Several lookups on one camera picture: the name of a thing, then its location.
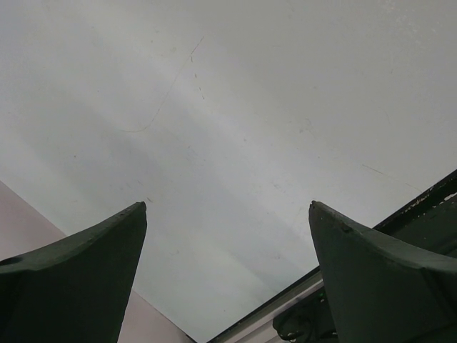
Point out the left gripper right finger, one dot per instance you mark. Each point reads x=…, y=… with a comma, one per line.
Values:
x=379, y=288

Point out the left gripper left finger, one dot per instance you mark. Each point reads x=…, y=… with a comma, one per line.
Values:
x=76, y=289

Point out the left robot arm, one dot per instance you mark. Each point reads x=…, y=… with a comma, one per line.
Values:
x=378, y=288

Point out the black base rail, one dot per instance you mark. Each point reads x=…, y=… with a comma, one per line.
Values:
x=421, y=214

